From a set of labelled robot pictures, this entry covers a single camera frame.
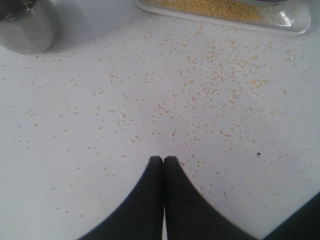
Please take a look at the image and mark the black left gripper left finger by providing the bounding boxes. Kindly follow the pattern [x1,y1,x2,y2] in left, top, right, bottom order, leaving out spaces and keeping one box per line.
[81,156,164,240]

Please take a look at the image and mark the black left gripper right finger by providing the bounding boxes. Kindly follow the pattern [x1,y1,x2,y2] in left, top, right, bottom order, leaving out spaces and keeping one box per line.
[163,156,253,240]

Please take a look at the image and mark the stainless steel cup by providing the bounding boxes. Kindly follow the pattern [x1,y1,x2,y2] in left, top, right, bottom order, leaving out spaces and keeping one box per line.
[0,0,59,55]

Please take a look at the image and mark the yellow sieved millet grains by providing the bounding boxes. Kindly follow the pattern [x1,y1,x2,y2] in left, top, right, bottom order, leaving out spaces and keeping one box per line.
[159,0,263,23]

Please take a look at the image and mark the white plastic tray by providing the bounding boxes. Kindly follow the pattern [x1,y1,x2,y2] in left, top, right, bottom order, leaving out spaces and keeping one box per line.
[134,0,311,36]

